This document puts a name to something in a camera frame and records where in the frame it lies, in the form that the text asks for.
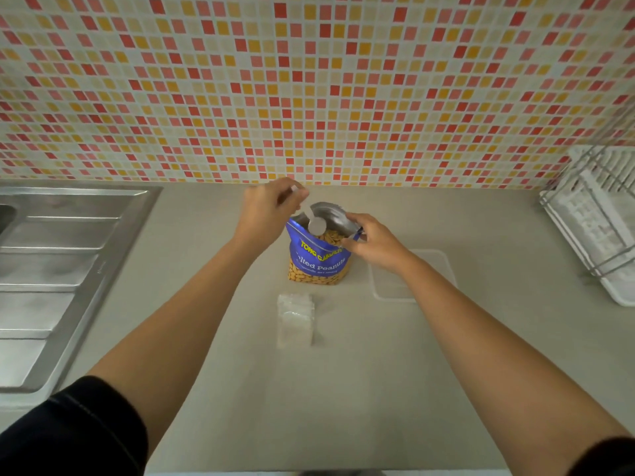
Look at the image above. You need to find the black shirt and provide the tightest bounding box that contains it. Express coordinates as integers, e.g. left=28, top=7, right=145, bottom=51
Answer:
left=0, top=375, right=635, bottom=476

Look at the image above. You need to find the person's left forearm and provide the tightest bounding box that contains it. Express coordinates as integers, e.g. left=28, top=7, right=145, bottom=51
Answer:
left=87, top=237, right=264, bottom=457

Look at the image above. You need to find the blue foil peanuts package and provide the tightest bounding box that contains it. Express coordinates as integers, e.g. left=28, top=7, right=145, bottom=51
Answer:
left=286, top=201, right=366, bottom=287

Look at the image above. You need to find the person's right hand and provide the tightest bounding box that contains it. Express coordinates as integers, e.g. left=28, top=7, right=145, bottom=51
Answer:
left=341, top=212, right=413, bottom=276

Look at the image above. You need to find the clear plastic container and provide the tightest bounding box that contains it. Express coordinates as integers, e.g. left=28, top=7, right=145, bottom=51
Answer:
left=369, top=248, right=458, bottom=304

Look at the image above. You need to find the white plastic spoon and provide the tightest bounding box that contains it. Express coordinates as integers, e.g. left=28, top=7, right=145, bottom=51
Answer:
left=289, top=182, right=328, bottom=237

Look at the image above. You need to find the person's right forearm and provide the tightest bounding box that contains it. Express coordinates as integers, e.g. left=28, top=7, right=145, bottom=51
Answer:
left=396, top=252, right=634, bottom=476

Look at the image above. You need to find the person's left hand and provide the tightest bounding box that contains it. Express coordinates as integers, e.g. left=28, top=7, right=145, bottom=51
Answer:
left=233, top=177, right=311, bottom=253

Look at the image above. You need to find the stack of clear plastic bags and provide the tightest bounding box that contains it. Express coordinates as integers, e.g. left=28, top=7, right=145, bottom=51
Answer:
left=276, top=292, right=316, bottom=349

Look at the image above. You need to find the white wire-framed dish rack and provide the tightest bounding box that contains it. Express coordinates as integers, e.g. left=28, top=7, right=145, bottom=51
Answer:
left=539, top=101, right=635, bottom=308

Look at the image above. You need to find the stainless steel sink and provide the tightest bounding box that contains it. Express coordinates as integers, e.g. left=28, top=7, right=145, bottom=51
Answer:
left=0, top=185, right=163, bottom=407

